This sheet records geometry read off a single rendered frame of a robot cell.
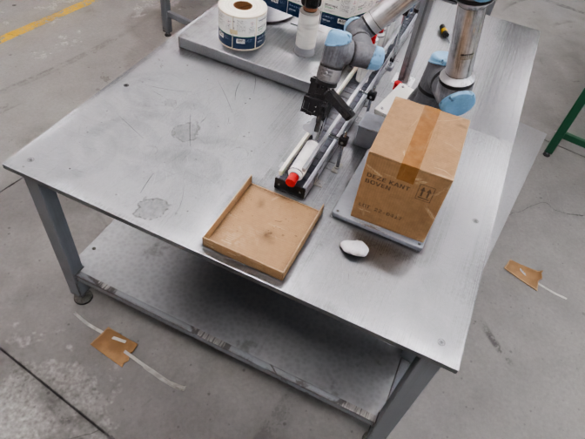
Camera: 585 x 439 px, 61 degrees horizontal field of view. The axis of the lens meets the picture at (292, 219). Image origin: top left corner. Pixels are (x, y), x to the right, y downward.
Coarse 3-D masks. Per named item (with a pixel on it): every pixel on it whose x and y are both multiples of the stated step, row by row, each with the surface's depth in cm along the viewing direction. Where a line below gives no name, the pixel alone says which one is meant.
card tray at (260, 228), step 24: (240, 192) 159; (264, 192) 163; (240, 216) 155; (264, 216) 156; (288, 216) 157; (312, 216) 158; (216, 240) 148; (240, 240) 149; (264, 240) 150; (288, 240) 151; (264, 264) 140; (288, 264) 141
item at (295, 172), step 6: (306, 144) 167; (312, 144) 166; (318, 144) 168; (306, 150) 164; (312, 150) 165; (300, 156) 162; (306, 156) 162; (294, 162) 161; (300, 162) 160; (294, 168) 158; (300, 168) 158; (288, 174) 161; (294, 174) 157; (300, 174) 158; (288, 180) 156; (294, 180) 156
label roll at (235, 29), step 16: (224, 0) 206; (240, 0) 207; (256, 0) 209; (224, 16) 200; (240, 16) 198; (256, 16) 200; (224, 32) 206; (240, 32) 203; (256, 32) 205; (240, 48) 208; (256, 48) 211
